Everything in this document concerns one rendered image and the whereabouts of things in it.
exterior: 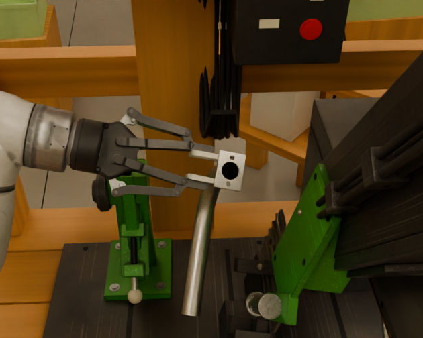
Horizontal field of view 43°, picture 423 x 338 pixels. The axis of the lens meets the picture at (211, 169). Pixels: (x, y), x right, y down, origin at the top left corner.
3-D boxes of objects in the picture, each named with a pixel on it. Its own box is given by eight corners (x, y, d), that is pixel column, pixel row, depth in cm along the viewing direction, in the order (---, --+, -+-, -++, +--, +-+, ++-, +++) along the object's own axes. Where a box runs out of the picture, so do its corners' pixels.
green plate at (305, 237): (330, 320, 83) (392, 226, 71) (279, 314, 82) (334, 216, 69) (315, 264, 92) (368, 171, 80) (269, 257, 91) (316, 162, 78)
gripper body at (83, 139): (65, 170, 72) (134, 182, 74) (77, 108, 73) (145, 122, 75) (68, 174, 79) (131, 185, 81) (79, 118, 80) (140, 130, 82)
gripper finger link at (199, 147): (178, 149, 80) (181, 129, 80) (211, 155, 81) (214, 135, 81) (180, 148, 78) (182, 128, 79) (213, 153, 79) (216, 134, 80)
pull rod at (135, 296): (142, 306, 100) (139, 286, 96) (127, 307, 100) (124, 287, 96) (144, 283, 104) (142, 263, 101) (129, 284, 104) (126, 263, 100)
